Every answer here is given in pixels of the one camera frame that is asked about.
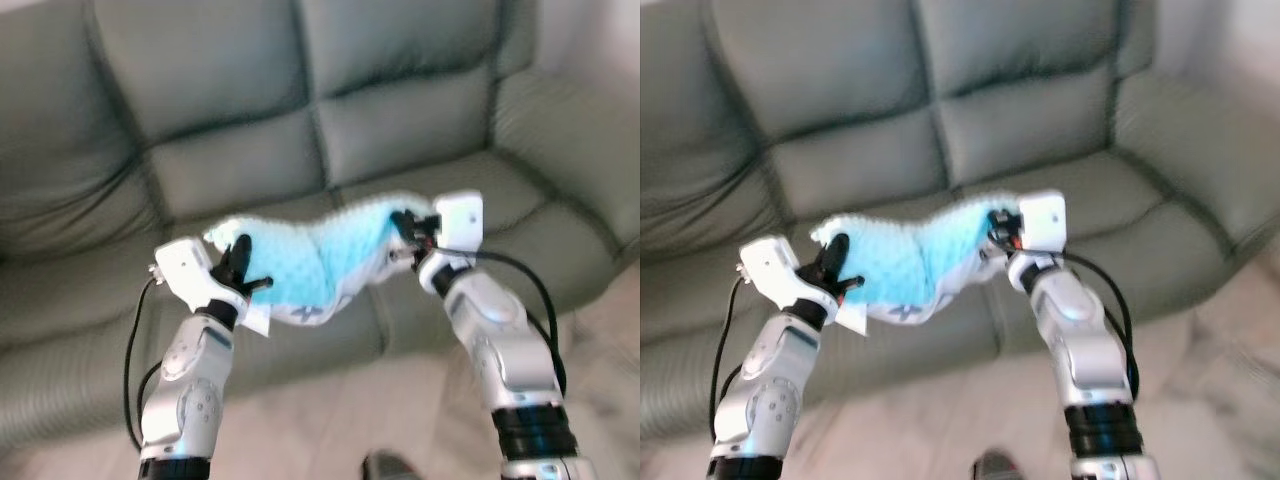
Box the teal dotted pillow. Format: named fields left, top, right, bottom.
left=810, top=190, right=1021, bottom=333
left=203, top=192, right=433, bottom=336

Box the green leather sofa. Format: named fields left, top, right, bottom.
left=640, top=0, right=1280, bottom=441
left=0, top=0, right=641, bottom=451

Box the black robot foot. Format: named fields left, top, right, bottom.
left=362, top=452, right=423, bottom=480
left=973, top=450, right=1029, bottom=480

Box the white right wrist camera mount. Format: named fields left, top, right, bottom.
left=1017, top=192, right=1067, bottom=253
left=433, top=192, right=485, bottom=256

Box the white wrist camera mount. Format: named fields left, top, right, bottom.
left=1017, top=192, right=1067, bottom=253
left=738, top=235, right=806, bottom=311
left=153, top=236, right=219, bottom=313
left=433, top=192, right=485, bottom=256

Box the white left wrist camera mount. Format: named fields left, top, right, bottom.
left=153, top=236, right=219, bottom=313
left=738, top=235, right=806, bottom=311

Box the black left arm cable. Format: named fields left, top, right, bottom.
left=123, top=275, right=166, bottom=451
left=708, top=275, right=746, bottom=441

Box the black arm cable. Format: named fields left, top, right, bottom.
left=1055, top=250, right=1141, bottom=401
left=123, top=275, right=166, bottom=451
left=440, top=248, right=569, bottom=396
left=708, top=275, right=746, bottom=441

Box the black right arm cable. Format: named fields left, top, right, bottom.
left=440, top=248, right=569, bottom=396
left=1055, top=250, right=1141, bottom=401

